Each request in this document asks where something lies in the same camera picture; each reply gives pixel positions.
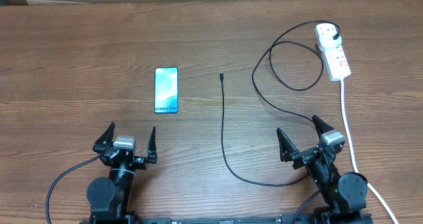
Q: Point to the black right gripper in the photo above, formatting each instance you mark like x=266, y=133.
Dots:
x=288, y=150

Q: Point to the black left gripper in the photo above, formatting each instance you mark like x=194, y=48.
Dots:
x=139, y=162

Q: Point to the blue Galaxy smartphone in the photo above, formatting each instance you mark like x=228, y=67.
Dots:
x=166, y=90

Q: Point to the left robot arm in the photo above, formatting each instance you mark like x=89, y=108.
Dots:
x=109, y=197

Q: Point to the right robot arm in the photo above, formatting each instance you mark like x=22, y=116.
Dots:
x=339, y=198

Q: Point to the white charger plug adapter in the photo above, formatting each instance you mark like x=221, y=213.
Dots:
x=327, y=42

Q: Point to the white power strip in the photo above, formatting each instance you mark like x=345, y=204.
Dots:
x=335, y=60

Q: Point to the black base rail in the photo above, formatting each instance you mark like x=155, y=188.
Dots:
x=283, y=219

